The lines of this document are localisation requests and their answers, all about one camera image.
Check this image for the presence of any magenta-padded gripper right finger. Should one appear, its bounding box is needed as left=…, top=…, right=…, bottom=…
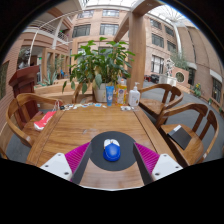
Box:
left=132, top=142, right=184, bottom=186

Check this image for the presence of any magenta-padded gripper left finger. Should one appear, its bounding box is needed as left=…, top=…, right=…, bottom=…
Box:
left=39, top=142, right=93, bottom=185

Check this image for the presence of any blue and white computer mouse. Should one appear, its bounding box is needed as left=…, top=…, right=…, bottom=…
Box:
left=102, top=138, right=122, bottom=163

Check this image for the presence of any round dark grey mouse pad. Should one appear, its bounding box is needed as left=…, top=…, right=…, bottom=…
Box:
left=89, top=130, right=138, bottom=172

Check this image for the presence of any wooden chair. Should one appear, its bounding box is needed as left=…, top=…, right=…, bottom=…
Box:
left=71, top=82, right=96, bottom=104
left=138, top=83, right=184, bottom=119
left=0, top=124, right=13, bottom=160
left=155, top=102, right=220, bottom=168

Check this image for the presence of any black notebook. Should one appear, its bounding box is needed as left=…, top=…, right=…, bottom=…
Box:
left=167, top=124, right=193, bottom=150

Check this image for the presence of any red and white bag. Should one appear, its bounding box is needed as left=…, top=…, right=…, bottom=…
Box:
left=33, top=101, right=63, bottom=132

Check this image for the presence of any wide wooden armchair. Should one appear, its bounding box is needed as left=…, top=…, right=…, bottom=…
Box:
left=5, top=92, right=64, bottom=148

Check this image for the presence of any white pump bottle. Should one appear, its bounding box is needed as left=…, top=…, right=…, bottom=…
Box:
left=127, top=81, right=141, bottom=108

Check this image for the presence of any white plant pot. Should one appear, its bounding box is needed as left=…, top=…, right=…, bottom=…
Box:
left=92, top=81, right=116, bottom=103

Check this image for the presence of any blue tube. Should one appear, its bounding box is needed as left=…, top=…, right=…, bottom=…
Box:
left=105, top=85, right=115, bottom=107

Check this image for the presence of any spiky green agave plant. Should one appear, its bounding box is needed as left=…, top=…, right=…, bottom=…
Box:
left=38, top=68, right=59, bottom=87

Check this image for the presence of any white sculpture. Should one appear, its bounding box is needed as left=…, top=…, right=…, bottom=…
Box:
left=159, top=58, right=178, bottom=87

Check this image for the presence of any large green leafy plant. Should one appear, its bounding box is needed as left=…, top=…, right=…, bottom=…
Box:
left=61, top=37, right=136, bottom=94

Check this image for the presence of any dark bust statue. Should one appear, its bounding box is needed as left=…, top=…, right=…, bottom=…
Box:
left=18, top=48, right=32, bottom=70

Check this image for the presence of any dark red wooden pedestal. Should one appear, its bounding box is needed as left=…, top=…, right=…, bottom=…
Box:
left=8, top=64, right=40, bottom=128

